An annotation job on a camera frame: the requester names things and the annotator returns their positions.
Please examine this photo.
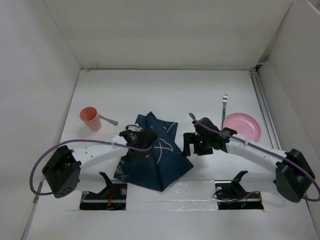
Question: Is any dark blue cloth placemat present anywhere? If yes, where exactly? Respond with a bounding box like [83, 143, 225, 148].
[113, 112, 194, 189]

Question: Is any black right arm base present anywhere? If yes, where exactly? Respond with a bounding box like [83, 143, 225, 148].
[212, 170, 264, 210]

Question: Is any fork with green handle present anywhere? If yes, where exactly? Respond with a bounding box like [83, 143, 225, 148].
[221, 93, 228, 126]

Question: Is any pink plastic cup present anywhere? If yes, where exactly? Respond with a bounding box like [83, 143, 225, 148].
[79, 106, 102, 132]

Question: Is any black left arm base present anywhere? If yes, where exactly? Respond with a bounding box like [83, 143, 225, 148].
[79, 172, 128, 211]

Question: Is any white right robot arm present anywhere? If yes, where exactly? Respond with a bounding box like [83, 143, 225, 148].
[182, 114, 320, 204]

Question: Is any pink plastic plate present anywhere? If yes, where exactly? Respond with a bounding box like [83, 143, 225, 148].
[222, 112, 262, 142]

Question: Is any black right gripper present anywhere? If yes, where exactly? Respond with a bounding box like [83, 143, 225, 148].
[182, 132, 213, 157]

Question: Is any aluminium rail front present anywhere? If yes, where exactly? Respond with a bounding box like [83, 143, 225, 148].
[82, 178, 263, 201]

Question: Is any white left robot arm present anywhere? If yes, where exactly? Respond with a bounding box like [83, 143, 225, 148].
[42, 127, 158, 199]

